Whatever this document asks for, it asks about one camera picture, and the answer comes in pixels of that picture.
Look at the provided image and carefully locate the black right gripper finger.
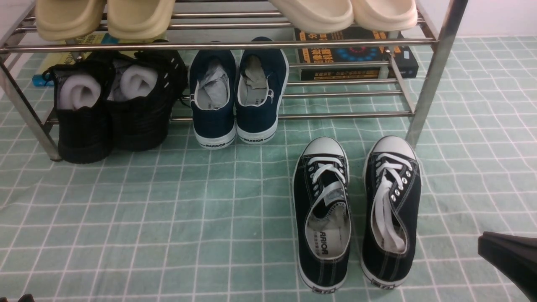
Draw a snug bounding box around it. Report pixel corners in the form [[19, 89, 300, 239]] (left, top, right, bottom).
[[478, 232, 537, 301]]

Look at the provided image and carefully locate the black lace-up sneaker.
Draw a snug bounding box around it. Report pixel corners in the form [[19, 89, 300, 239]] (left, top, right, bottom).
[[360, 135, 422, 290], [292, 136, 352, 294]]

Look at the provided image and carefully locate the black book under rack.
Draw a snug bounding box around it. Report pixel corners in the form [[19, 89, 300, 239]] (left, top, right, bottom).
[[294, 27, 419, 81]]

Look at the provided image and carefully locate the metal shoe rack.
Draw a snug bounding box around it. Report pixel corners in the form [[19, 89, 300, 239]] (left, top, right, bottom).
[[1, 0, 468, 162]]

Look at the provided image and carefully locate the cream slipper far right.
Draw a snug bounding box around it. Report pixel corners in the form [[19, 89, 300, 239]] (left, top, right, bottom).
[[351, 0, 418, 32]]

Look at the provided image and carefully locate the cream slipper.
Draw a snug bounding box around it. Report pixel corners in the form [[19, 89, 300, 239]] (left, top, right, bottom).
[[351, 0, 418, 32], [269, 0, 354, 34]]

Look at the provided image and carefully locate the navy slip-on shoe right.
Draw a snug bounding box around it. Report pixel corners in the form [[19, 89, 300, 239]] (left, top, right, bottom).
[[235, 49, 289, 145]]

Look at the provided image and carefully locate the navy slip-on shoe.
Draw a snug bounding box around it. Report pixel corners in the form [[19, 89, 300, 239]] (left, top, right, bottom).
[[189, 50, 237, 150], [235, 49, 289, 145]]

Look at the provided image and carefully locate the green checkered tablecloth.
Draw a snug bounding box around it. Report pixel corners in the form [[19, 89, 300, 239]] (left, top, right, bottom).
[[0, 36, 537, 302]]

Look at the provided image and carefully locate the navy slip-on shoe left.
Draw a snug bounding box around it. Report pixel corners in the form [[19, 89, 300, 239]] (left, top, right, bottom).
[[189, 50, 237, 150]]

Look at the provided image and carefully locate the black boot right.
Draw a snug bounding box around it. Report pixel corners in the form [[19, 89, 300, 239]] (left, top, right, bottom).
[[95, 50, 188, 151]]

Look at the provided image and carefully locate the black boot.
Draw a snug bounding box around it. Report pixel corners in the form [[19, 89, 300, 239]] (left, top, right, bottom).
[[95, 50, 188, 151], [42, 59, 115, 164]]

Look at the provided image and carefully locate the tan slipper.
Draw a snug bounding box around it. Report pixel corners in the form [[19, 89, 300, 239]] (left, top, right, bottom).
[[107, 0, 176, 40], [34, 0, 106, 42]]

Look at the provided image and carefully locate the black boot left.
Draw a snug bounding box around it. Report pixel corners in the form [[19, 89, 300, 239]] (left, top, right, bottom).
[[42, 59, 115, 164]]

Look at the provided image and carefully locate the tan slipper far left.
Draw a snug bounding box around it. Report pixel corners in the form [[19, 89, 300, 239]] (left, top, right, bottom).
[[34, 0, 106, 42]]

